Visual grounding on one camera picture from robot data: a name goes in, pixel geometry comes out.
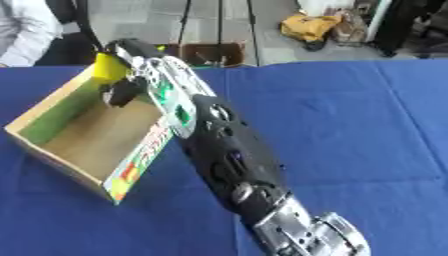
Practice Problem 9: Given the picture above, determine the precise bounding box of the brown bag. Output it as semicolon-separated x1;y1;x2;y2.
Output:
329;8;371;47

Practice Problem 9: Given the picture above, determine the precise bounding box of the yellow block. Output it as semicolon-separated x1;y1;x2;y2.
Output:
91;52;133;85

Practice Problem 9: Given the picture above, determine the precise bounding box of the brown cardboard box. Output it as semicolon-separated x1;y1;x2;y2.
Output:
155;42;249;69

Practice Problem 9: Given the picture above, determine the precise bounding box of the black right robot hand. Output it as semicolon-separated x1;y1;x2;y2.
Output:
96;37;168;108

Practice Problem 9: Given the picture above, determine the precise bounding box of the person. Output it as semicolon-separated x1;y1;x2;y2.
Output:
0;0;67;68

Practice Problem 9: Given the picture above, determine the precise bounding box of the yellow bag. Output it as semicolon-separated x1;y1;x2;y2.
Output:
278;12;343;52

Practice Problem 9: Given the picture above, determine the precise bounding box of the tan cardboard box green inside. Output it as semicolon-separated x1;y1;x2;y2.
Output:
3;62;179;206

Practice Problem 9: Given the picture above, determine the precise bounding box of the black tripod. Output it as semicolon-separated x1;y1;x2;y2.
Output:
173;0;263;68

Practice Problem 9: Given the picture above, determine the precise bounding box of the black chair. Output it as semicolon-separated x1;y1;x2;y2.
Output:
33;0;105;67

